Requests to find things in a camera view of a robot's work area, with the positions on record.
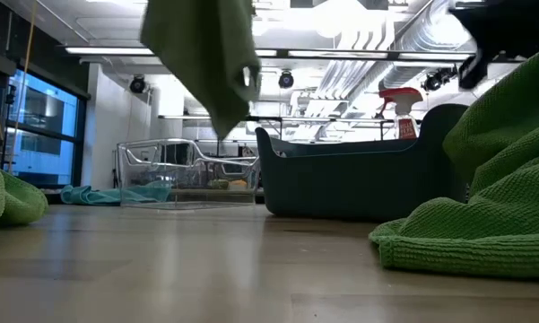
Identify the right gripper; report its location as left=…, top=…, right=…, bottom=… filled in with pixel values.
left=449, top=0, right=539, bottom=91

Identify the bright green microfiber towel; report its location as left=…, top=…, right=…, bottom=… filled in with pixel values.
left=0, top=157, right=49, bottom=232
left=369, top=43, right=539, bottom=282

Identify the pale green microfiber towel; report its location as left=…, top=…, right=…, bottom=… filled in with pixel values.
left=139, top=0, right=262, bottom=141

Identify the teal microfiber towel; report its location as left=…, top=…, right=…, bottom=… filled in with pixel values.
left=60, top=180, right=172, bottom=207

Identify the red trigger spray bottle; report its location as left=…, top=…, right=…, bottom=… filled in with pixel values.
left=376, top=86, right=426, bottom=141

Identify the dark teal plastic basket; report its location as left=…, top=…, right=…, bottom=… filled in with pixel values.
left=254, top=102, right=470, bottom=223

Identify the clear plastic basket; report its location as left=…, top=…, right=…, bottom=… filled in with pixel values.
left=116, top=137, right=261, bottom=211

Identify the ceiling light strip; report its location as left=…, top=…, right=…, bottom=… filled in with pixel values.
left=64, top=44, right=476, bottom=62

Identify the large glass window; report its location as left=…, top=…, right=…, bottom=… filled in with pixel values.
left=0, top=66, right=90, bottom=189

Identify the black ceiling camera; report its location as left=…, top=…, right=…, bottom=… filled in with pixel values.
left=421, top=65, right=459, bottom=93
left=277, top=69, right=296, bottom=90
left=128, top=74, right=148, bottom=95

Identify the silver ventilation duct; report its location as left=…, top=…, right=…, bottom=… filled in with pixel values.
left=376, top=0, right=476, bottom=91

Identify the yellow extension cable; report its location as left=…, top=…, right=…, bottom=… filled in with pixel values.
left=0, top=0, right=39, bottom=175

